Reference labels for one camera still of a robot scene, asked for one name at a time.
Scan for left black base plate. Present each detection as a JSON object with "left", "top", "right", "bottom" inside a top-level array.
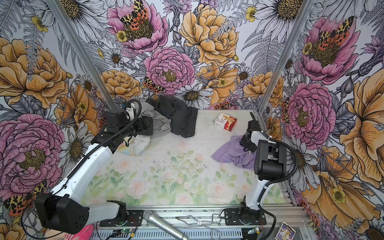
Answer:
[{"left": 99, "top": 210, "right": 144, "bottom": 227}]

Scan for left black corrugated cable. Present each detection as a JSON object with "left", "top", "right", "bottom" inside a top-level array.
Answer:
[{"left": 64, "top": 98, "right": 143, "bottom": 181}]

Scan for lavender purple cloth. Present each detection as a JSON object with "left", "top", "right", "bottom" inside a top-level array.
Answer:
[{"left": 211, "top": 136, "right": 256, "bottom": 170}]

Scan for right black corrugated cable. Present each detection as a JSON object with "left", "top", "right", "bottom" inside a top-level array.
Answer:
[{"left": 249, "top": 111, "right": 298, "bottom": 240}]

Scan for metal wire hanger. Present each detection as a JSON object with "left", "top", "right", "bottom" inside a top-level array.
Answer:
[{"left": 175, "top": 214, "right": 223, "bottom": 240}]

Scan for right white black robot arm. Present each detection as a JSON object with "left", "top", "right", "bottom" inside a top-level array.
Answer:
[{"left": 239, "top": 120, "right": 287, "bottom": 225}]

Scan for black corrugated cable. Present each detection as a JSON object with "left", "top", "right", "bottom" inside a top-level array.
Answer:
[
  {"left": 249, "top": 111, "right": 298, "bottom": 240},
  {"left": 64, "top": 98, "right": 143, "bottom": 181}
]

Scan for aluminium corner post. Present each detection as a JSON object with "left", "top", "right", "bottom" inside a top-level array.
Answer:
[
  {"left": 258, "top": 0, "right": 315, "bottom": 116},
  {"left": 47, "top": 1, "right": 117, "bottom": 109}
]

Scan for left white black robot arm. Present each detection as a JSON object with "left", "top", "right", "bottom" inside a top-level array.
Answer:
[{"left": 34, "top": 100, "right": 152, "bottom": 235}]

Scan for dark grey denim shorts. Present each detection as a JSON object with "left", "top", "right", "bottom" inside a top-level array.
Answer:
[{"left": 146, "top": 95, "right": 198, "bottom": 138}]

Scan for right aluminium corner post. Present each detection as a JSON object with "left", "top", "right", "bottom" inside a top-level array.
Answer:
[{"left": 258, "top": 0, "right": 315, "bottom": 116}]

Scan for pink plush doll toy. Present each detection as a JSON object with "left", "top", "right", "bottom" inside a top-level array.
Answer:
[{"left": 44, "top": 224, "right": 95, "bottom": 240}]

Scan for green circuit board right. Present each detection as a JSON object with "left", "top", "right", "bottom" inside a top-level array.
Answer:
[{"left": 247, "top": 227, "right": 261, "bottom": 235}]

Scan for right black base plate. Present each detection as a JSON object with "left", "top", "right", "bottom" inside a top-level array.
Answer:
[{"left": 224, "top": 208, "right": 267, "bottom": 226}]

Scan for pastel floral patterned cloth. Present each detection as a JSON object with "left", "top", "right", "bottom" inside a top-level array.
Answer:
[{"left": 117, "top": 135, "right": 151, "bottom": 156}]

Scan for green circuit board left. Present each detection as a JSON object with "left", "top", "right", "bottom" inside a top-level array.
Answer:
[{"left": 113, "top": 228, "right": 136, "bottom": 237}]

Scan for light grey cloth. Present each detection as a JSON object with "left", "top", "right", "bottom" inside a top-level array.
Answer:
[{"left": 135, "top": 100, "right": 171, "bottom": 139}]

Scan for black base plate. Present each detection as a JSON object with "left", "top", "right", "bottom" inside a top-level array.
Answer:
[
  {"left": 224, "top": 208, "right": 267, "bottom": 226},
  {"left": 99, "top": 210, "right": 144, "bottom": 227}
]

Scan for colourful card box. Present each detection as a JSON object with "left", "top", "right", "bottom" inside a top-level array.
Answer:
[{"left": 274, "top": 222, "right": 296, "bottom": 240}]

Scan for silver microphone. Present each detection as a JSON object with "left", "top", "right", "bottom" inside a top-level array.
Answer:
[{"left": 143, "top": 211, "right": 189, "bottom": 240}]

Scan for green circuit board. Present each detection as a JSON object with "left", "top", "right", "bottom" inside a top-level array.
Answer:
[
  {"left": 247, "top": 227, "right": 261, "bottom": 235},
  {"left": 113, "top": 228, "right": 136, "bottom": 237}
]

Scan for left aluminium corner post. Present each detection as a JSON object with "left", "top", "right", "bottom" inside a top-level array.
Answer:
[{"left": 47, "top": 1, "right": 117, "bottom": 109}]

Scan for red white small box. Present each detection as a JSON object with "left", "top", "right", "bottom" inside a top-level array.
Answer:
[{"left": 215, "top": 113, "right": 237, "bottom": 132}]

